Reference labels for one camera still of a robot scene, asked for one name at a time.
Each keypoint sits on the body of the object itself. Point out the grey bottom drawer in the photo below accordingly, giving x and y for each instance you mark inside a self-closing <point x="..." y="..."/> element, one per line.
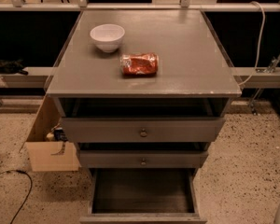
<point x="142" y="196"/>

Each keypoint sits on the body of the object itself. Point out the grey drawer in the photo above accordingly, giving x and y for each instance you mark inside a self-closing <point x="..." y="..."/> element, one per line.
<point x="141" y="130"/>
<point x="142" y="159"/>
<point x="142" y="196"/>

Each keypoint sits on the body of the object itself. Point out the grey drawer cabinet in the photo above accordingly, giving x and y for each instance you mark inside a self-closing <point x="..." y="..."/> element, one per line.
<point x="193" y="78"/>

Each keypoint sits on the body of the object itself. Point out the grey top drawer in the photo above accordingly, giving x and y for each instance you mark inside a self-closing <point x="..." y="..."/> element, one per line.
<point x="141" y="130"/>

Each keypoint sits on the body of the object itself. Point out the grey middle drawer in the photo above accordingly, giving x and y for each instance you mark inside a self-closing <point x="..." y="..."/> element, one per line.
<point x="142" y="159"/>

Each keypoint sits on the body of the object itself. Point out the crushed orange soda can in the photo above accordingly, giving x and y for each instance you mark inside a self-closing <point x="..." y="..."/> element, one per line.
<point x="139" y="64"/>

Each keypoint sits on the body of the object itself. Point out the white ceramic bowl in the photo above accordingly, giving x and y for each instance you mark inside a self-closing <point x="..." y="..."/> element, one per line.
<point x="107" y="37"/>

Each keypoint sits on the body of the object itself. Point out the wooden box on floor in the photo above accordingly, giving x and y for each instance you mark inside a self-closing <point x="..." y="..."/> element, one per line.
<point x="45" y="152"/>

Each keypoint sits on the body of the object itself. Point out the black object on ledge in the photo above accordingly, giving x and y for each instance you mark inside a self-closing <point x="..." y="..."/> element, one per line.
<point x="12" y="67"/>

